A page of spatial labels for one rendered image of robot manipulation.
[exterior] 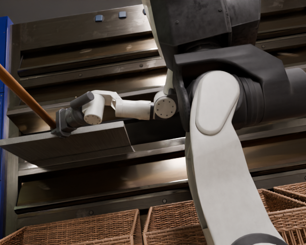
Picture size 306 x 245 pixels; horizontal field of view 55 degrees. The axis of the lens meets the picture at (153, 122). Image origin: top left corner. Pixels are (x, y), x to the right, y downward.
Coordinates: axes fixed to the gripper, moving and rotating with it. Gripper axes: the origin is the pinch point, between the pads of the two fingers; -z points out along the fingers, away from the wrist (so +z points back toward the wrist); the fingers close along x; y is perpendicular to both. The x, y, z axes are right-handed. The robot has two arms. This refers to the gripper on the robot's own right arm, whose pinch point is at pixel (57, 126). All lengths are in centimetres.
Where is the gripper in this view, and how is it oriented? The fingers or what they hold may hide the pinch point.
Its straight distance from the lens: 128.1
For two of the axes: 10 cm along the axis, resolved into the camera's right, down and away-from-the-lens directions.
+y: 5.9, 2.1, 7.8
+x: 1.5, 9.2, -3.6
